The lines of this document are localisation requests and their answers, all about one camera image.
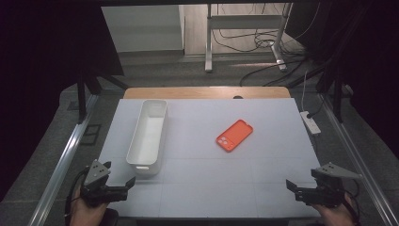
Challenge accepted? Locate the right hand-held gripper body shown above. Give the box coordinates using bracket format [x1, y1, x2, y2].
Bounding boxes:
[295, 162, 363, 208]

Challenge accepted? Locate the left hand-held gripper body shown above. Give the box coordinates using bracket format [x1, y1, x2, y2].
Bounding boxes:
[80, 159, 130, 208]

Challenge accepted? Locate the white plastic storage bin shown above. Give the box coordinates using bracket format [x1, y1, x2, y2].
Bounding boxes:
[125, 99, 168, 176]

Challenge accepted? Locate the orange phone case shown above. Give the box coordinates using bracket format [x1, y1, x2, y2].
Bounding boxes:
[215, 119, 254, 153]

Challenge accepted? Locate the person's left hand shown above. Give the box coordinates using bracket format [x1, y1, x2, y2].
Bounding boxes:
[69, 191, 109, 226]

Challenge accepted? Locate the person's right hand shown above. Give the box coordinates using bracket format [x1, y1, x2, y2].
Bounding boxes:
[310, 194, 357, 226]

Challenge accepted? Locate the white power strip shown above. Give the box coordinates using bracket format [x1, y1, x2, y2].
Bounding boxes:
[299, 110, 322, 136]

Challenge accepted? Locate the black metal stand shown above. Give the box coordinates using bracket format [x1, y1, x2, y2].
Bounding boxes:
[315, 73, 345, 123]
[76, 69, 130, 124]

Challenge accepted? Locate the white board table cover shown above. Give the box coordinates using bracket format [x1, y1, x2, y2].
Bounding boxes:
[93, 98, 324, 219]

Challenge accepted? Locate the dark curtain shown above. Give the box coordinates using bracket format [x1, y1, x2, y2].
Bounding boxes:
[285, 0, 399, 158]
[0, 0, 125, 202]

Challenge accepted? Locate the wooden table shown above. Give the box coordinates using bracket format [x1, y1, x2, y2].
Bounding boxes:
[122, 87, 292, 100]

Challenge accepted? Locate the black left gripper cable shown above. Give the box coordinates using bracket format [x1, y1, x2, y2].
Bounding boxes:
[64, 168, 90, 220]

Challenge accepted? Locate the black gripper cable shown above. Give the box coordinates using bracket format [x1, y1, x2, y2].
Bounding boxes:
[343, 178, 361, 225]
[64, 168, 90, 220]

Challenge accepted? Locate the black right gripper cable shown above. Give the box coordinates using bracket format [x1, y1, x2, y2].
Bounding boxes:
[343, 178, 361, 225]

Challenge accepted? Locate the black floor socket frame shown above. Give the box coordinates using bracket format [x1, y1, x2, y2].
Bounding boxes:
[79, 123, 102, 146]

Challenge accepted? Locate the aluminium rail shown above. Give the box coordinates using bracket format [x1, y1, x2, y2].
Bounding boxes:
[318, 93, 399, 226]
[27, 93, 100, 226]

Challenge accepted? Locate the black plug with cable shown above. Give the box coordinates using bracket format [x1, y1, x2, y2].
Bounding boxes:
[306, 93, 327, 120]

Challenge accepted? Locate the thin white cable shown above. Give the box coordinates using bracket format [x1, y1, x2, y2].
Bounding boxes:
[300, 70, 310, 112]

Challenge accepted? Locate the tangle of black floor cables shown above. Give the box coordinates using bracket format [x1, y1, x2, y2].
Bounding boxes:
[211, 3, 314, 88]

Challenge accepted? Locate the white desk frame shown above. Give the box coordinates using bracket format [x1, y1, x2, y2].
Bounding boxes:
[204, 3, 294, 73]

